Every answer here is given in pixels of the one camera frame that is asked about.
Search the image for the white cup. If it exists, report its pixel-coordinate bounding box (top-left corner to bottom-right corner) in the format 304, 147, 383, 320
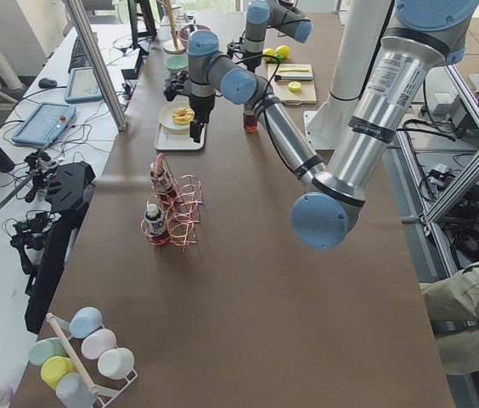
98, 348, 135, 380

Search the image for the white wire cup rack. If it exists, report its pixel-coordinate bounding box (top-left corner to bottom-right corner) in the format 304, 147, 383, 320
46, 313, 138, 407

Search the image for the wooden cutting board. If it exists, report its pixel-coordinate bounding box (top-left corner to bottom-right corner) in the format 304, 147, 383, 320
266, 64, 317, 105

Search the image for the light blue cup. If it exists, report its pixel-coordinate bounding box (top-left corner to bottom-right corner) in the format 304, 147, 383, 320
70, 306, 103, 339

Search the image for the blue teach pendant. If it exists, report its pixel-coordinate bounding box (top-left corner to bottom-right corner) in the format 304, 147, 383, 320
11, 103, 76, 147
65, 67, 103, 104

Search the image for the yellow lemon upper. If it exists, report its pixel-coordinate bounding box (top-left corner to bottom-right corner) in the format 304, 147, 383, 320
274, 44, 291, 60

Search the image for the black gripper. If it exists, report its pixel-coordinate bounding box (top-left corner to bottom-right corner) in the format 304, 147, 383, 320
243, 51, 262, 71
189, 95, 215, 143

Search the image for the tea bottle front right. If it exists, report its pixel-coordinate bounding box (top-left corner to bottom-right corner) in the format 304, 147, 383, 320
144, 203, 169, 245

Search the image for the person in beige clothes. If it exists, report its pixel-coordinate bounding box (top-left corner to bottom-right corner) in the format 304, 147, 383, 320
420, 261, 479, 375

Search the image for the pink cup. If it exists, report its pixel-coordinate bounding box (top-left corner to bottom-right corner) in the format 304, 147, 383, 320
81, 328, 117, 360

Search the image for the grey cup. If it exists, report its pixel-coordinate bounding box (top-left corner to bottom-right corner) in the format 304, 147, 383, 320
55, 372, 96, 408

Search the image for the tea bottle white cap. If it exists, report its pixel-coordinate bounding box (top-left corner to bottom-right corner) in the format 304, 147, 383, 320
243, 104, 258, 133

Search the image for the white serving tray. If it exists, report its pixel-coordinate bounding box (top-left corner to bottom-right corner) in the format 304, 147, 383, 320
154, 122, 206, 151

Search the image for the copper wire bottle rack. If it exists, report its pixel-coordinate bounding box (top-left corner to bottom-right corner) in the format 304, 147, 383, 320
140, 153, 204, 251

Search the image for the blue teach pendant near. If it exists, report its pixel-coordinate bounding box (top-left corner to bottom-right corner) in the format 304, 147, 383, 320
11, 103, 76, 147

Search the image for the computer mouse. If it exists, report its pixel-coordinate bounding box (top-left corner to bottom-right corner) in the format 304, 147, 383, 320
38, 77, 58, 89

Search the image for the aluminium frame post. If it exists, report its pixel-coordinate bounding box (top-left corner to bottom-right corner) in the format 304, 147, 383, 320
63, 0, 128, 131

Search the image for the half lemon slice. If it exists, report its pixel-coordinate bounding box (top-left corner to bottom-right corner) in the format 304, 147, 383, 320
288, 81, 301, 93

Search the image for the mint green bowl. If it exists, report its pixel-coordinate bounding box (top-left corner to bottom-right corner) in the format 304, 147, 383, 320
165, 54, 189, 75

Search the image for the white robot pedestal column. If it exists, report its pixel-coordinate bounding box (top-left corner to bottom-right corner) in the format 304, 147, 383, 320
304, 0, 394, 150

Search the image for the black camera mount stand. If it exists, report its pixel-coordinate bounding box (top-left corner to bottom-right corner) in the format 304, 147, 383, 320
10, 150, 95, 334

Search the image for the steel muddler rod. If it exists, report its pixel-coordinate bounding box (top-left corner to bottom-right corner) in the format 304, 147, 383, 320
274, 74, 313, 82

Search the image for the tea bottle front left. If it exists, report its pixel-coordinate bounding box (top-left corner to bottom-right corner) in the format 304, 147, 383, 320
149, 168, 174, 195

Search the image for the yellow cup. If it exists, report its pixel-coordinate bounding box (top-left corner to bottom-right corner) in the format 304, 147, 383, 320
40, 356, 77, 390

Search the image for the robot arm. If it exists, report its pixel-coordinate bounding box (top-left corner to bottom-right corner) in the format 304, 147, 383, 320
188, 1, 477, 249
241, 0, 313, 72

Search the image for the white round plate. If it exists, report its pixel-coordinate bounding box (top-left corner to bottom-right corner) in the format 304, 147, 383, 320
159, 101, 191, 132

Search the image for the glazed ring doughnut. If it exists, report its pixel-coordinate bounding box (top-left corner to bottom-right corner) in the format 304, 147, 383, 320
172, 107, 194, 126

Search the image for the green cup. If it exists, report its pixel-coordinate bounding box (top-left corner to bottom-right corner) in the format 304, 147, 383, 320
28, 337, 67, 366

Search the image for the black keyboard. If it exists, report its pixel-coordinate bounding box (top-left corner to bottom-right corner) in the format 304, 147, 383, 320
67, 37, 91, 73

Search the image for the green lime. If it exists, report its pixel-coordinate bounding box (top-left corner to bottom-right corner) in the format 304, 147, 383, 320
273, 54, 284, 64

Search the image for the blue teach pendant far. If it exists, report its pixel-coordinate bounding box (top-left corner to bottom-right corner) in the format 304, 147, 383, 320
65, 67, 103, 104

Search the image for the pink bowl with ice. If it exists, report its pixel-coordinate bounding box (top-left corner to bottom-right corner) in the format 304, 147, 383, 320
178, 24, 211, 47

